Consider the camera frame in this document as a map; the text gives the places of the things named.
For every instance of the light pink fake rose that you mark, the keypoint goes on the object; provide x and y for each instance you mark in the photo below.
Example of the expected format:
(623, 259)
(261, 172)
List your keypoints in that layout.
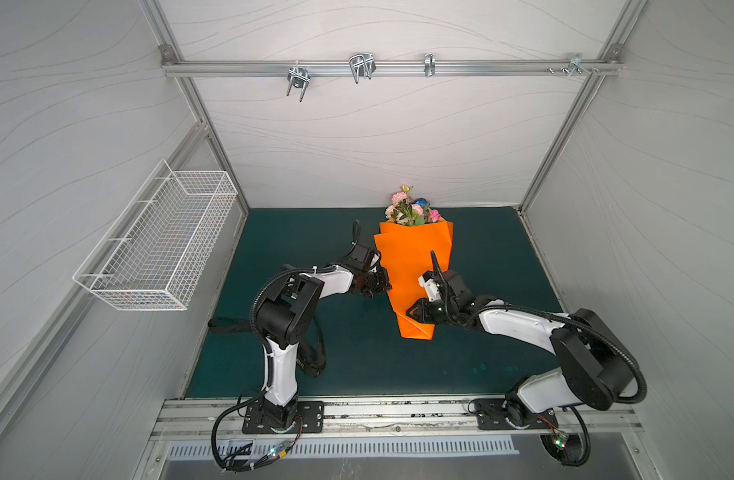
(403, 200)

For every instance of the magenta fake rose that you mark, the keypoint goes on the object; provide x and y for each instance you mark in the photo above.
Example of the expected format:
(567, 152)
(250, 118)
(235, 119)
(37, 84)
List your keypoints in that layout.
(433, 216)

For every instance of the metal hook clamp left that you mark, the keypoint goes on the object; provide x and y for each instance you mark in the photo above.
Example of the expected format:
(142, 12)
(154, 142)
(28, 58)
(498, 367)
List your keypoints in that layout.
(298, 79)

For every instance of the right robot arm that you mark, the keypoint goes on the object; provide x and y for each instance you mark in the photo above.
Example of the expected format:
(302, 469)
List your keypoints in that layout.
(593, 367)

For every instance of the aluminium front rail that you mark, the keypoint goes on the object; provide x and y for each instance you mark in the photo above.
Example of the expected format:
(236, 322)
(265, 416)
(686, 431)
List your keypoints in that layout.
(385, 416)

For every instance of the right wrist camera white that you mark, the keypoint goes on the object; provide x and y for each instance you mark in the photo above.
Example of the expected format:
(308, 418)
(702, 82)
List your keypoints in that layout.
(430, 285)

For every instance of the metal ring clamp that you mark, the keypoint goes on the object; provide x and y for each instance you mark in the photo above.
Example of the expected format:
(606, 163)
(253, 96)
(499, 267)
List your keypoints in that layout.
(429, 65)

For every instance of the white slotted cable duct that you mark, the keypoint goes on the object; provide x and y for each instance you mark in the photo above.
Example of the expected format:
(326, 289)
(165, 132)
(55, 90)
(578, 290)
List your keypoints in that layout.
(356, 447)

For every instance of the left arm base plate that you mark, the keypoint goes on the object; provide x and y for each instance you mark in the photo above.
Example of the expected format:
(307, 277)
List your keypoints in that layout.
(264, 417)

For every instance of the aluminium crossbar rail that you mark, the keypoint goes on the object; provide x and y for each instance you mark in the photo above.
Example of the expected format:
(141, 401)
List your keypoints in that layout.
(384, 68)

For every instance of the metal hook clamp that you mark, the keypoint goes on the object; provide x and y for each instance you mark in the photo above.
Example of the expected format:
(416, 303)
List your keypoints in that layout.
(298, 79)
(362, 65)

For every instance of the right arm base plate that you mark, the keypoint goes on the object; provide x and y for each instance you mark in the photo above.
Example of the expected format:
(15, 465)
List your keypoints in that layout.
(493, 414)

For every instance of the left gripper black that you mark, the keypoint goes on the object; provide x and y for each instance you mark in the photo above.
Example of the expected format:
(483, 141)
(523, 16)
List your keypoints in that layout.
(384, 283)

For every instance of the metal bracket clamp right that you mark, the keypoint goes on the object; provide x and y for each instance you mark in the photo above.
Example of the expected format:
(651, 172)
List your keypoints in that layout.
(574, 67)

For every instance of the black printed ribbon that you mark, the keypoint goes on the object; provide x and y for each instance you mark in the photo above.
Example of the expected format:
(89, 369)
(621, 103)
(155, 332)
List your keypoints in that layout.
(311, 359)

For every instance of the orange wrapping paper sheet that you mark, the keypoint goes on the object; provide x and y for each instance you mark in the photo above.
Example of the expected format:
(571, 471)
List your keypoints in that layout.
(406, 255)

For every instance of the white wire basket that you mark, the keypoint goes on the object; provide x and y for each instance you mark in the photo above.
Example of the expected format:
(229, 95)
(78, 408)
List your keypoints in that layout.
(153, 255)

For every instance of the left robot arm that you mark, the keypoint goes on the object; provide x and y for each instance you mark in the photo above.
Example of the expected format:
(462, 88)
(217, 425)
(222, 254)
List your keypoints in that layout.
(284, 309)

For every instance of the metal hook clamp middle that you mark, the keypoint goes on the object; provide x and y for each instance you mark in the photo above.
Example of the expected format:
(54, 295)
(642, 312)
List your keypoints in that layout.
(362, 65)

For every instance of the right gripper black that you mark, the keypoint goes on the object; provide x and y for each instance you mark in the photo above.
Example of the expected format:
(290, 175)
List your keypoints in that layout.
(430, 306)

